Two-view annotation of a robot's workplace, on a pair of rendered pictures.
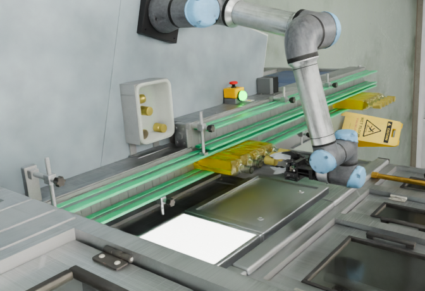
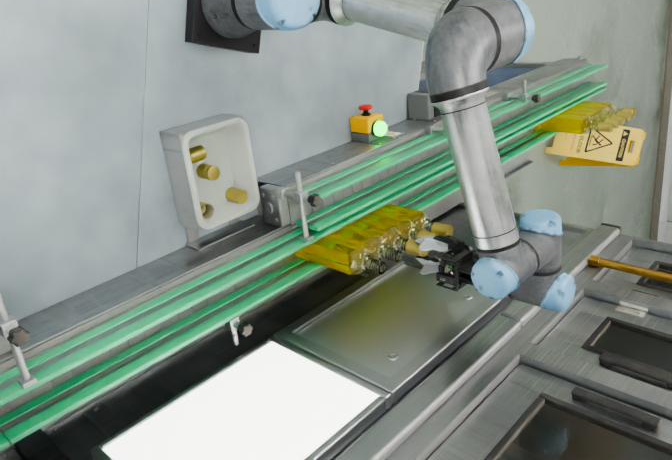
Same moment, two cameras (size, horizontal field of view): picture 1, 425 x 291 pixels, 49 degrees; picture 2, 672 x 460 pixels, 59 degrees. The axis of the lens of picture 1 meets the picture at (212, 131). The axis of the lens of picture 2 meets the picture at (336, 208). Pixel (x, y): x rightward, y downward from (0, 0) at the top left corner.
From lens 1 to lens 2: 0.46 m
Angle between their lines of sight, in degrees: 9
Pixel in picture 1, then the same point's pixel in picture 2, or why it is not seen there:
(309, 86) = (470, 147)
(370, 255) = (577, 443)
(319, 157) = (487, 273)
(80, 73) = (81, 122)
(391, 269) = not seen: outside the picture
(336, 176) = (523, 291)
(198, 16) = (280, 12)
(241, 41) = (380, 36)
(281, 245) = (419, 419)
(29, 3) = not seen: outside the picture
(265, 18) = (398, 10)
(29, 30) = not seen: outside the picture
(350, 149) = (547, 250)
